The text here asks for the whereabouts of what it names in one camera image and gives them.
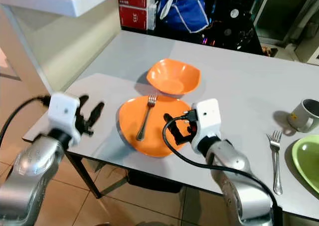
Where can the black metal table leg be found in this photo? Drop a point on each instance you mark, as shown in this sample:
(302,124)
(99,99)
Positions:
(85,178)

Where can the orange plate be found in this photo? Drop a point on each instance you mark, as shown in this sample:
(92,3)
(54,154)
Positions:
(154,142)

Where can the silver metal fork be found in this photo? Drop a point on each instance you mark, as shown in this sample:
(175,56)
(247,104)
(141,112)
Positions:
(150,101)
(275,141)

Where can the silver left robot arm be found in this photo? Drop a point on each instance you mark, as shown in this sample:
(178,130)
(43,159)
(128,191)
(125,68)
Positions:
(30,176)

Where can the black computer equipment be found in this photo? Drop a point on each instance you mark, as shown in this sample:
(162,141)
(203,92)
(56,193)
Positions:
(229,29)

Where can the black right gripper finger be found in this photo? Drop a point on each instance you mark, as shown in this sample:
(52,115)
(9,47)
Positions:
(169,120)

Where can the blue bag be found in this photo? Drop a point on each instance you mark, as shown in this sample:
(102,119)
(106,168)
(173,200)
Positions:
(184,11)

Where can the black box under table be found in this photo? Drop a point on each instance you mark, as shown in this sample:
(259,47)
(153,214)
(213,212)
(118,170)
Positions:
(154,182)

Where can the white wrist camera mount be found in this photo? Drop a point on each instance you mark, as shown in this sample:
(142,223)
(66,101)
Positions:
(62,109)
(207,116)

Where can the green plate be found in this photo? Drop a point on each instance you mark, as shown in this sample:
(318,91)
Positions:
(309,161)

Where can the orange bowl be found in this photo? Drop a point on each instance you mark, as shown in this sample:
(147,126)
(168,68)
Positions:
(172,76)

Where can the grey mug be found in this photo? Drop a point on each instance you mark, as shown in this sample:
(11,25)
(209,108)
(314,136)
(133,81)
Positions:
(304,117)

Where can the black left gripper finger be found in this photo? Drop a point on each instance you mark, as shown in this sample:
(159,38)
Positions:
(82,100)
(96,112)

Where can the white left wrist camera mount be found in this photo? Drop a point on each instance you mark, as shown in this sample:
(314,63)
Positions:
(62,109)

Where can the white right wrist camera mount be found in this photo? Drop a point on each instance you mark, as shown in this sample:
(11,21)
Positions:
(207,116)

